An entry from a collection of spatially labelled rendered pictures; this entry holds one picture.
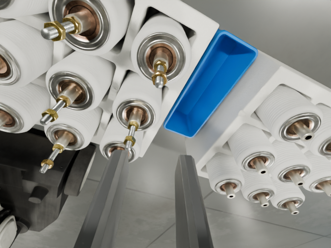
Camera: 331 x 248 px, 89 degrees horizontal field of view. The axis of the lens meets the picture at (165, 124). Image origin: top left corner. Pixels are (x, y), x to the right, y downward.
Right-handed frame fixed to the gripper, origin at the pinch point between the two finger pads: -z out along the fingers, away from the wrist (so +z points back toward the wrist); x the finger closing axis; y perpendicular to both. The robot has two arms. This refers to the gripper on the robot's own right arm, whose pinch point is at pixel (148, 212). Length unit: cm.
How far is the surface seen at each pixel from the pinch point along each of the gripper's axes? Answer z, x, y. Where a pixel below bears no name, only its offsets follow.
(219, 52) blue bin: -48, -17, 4
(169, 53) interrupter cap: -23.0, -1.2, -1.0
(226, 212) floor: -48, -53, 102
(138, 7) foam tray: -30.1, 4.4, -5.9
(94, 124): -27.4, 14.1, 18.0
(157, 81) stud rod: -13.9, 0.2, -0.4
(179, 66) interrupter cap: -22.8, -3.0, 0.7
